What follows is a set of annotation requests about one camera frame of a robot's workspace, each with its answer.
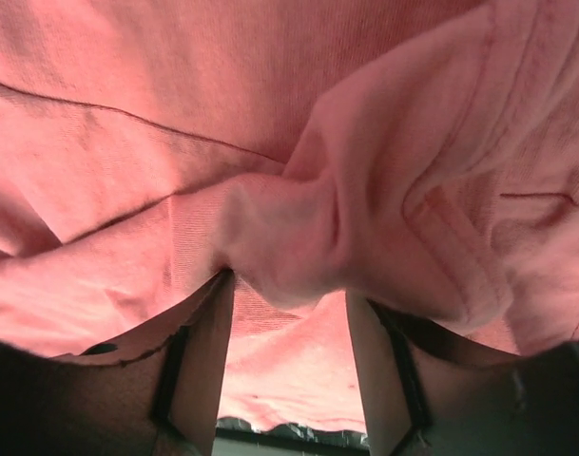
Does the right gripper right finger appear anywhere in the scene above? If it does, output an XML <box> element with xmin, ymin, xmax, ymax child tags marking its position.
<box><xmin>346</xmin><ymin>293</ymin><xmax>579</xmax><ymax>455</ymax></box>

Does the pink t shirt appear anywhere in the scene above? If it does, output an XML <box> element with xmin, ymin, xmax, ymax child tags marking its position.
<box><xmin>0</xmin><ymin>1</ymin><xmax>579</xmax><ymax>430</ymax></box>

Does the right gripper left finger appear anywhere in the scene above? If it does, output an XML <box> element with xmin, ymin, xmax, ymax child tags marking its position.
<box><xmin>0</xmin><ymin>271</ymin><xmax>234</xmax><ymax>455</ymax></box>

